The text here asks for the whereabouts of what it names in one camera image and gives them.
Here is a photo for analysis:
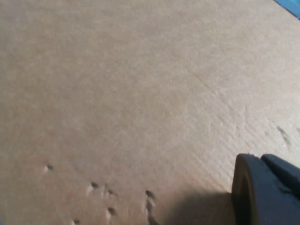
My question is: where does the cardboard shell of handled drawer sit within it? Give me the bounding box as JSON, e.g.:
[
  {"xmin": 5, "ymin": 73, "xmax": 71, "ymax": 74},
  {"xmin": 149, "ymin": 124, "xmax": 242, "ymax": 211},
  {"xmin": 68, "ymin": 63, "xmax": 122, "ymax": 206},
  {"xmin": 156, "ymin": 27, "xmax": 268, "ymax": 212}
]
[{"xmin": 0, "ymin": 0, "xmax": 300, "ymax": 225}]

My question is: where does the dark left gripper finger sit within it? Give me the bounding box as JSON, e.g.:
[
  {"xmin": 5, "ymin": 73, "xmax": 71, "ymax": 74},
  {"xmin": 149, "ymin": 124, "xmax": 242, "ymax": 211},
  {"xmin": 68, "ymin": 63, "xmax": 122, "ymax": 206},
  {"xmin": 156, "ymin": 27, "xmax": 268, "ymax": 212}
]
[{"xmin": 231, "ymin": 153, "xmax": 300, "ymax": 225}]

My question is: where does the blue panel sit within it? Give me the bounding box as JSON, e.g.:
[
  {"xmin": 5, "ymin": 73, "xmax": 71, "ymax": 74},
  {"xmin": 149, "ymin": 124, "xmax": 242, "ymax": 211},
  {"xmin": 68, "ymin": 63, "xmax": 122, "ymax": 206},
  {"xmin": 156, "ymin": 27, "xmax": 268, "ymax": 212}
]
[{"xmin": 273, "ymin": 0, "xmax": 300, "ymax": 17}]

